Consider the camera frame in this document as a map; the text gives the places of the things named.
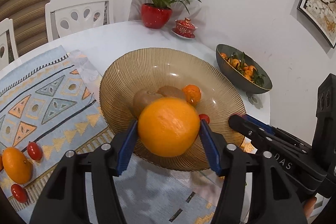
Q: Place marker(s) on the framed flower wall picture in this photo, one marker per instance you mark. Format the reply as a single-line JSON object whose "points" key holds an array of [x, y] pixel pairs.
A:
{"points": [[319, 3]]}

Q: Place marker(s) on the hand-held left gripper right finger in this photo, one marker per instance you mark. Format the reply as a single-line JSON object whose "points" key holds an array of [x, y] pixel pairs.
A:
{"points": [[210, 150]]}

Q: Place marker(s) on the dark green bowl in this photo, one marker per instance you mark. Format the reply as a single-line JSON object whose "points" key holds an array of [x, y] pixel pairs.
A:
{"points": [[231, 71]]}

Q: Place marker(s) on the pile of leafy mandarins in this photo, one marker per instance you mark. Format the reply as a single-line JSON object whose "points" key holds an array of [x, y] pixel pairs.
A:
{"points": [[246, 70]]}

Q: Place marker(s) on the person's right hand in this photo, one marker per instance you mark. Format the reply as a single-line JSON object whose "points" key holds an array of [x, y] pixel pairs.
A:
{"points": [[311, 205]]}

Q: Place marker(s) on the red cherry tomato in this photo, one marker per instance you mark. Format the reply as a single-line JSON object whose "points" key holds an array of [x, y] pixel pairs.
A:
{"points": [[19, 193], [204, 118], [34, 151]]}

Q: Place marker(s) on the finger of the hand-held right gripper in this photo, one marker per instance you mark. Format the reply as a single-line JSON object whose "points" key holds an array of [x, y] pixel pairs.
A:
{"points": [[241, 127], [260, 125]]}

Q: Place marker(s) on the blue patterned woven mat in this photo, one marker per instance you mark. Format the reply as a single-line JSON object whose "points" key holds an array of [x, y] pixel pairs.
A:
{"points": [[52, 119]]}

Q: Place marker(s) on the orange peel piece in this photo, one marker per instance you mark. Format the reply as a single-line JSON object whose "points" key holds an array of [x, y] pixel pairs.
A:
{"points": [[246, 147]]}

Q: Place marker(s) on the white dining chair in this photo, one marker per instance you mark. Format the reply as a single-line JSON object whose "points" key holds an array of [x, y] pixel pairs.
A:
{"points": [[78, 3], [8, 29]]}

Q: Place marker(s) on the large orange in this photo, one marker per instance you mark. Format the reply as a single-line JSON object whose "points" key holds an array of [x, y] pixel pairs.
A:
{"points": [[168, 127]]}

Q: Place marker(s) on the amber ribbed glass bowl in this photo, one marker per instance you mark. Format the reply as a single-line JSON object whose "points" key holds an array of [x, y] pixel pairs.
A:
{"points": [[162, 66]]}

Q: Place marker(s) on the small orange mandarin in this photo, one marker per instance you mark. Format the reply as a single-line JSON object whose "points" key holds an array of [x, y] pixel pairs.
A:
{"points": [[17, 165], [192, 92]]}

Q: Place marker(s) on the red lidded teacup with saucer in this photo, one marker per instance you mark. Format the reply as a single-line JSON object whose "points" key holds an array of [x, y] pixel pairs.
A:
{"points": [[185, 27]]}

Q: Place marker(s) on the brown kiwi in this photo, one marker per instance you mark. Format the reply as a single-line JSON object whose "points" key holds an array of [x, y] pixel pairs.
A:
{"points": [[141, 102], [172, 91]]}

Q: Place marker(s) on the grey flower-shaped coaster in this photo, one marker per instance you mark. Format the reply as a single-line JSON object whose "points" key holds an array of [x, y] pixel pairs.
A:
{"points": [[254, 100]]}

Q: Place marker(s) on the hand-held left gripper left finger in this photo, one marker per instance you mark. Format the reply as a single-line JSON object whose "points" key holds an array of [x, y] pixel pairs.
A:
{"points": [[126, 150]]}

